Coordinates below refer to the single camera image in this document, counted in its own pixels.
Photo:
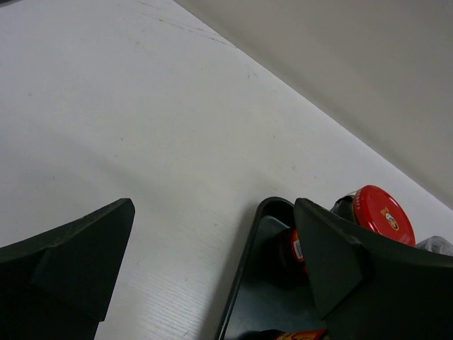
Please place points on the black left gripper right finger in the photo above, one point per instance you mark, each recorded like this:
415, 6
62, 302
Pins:
367, 286

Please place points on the red-lid yellow chili oil jar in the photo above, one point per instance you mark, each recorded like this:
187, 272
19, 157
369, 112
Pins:
274, 334

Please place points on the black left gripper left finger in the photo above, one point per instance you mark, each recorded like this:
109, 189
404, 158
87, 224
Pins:
59, 284

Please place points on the black-cap white powder shaker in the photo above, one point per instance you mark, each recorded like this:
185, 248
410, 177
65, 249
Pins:
436, 244

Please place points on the red-lid dark chili sauce jar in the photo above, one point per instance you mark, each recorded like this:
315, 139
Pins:
370, 207

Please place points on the black plastic tray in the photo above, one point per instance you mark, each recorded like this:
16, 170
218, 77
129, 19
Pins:
258, 299

